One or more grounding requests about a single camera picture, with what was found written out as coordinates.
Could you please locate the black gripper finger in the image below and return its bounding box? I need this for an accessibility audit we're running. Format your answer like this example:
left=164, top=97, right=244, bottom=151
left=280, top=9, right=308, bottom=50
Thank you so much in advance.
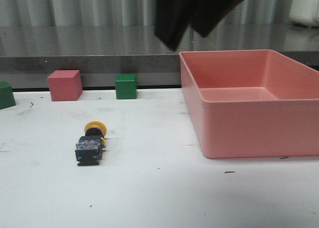
left=155, top=0, right=189, bottom=51
left=190, top=0, right=244, bottom=37

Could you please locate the yellow push button switch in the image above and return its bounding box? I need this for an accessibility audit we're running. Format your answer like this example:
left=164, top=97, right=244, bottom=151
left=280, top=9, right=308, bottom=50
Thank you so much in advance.
left=75, top=120, right=107, bottom=166

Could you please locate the green cube near bin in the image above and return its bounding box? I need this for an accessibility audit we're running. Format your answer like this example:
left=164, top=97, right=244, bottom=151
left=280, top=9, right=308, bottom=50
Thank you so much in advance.
left=115, top=74, right=137, bottom=100

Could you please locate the white kitchen appliance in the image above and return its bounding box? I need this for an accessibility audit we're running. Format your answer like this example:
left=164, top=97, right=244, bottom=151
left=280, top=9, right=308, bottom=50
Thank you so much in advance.
left=289, top=0, right=319, bottom=27

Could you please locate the pink plastic bin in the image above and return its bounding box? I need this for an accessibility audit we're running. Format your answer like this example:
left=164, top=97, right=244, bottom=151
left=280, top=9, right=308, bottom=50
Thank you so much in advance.
left=179, top=50, right=319, bottom=158

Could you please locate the pink cube at back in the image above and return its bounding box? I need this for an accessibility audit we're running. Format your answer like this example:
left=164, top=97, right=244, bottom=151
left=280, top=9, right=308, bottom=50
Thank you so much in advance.
left=47, top=70, right=83, bottom=102

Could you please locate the grey stone counter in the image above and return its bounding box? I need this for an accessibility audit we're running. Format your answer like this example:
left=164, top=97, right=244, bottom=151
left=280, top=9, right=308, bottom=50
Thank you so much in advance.
left=0, top=24, right=319, bottom=91

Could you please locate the grey curtain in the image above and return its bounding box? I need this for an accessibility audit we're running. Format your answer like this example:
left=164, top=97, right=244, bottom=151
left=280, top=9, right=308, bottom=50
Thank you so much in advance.
left=0, top=0, right=292, bottom=27

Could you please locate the green cube on left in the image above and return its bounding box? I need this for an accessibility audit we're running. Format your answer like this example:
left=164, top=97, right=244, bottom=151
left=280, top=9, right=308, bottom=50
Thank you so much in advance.
left=0, top=81, right=16, bottom=110

